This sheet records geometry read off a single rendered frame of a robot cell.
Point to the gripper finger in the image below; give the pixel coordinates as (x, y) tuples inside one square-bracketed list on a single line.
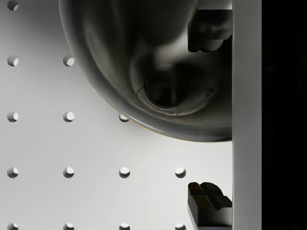
[(208, 203), (206, 28)]

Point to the yellow mug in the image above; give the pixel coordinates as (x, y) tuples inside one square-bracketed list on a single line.
[(108, 60)]

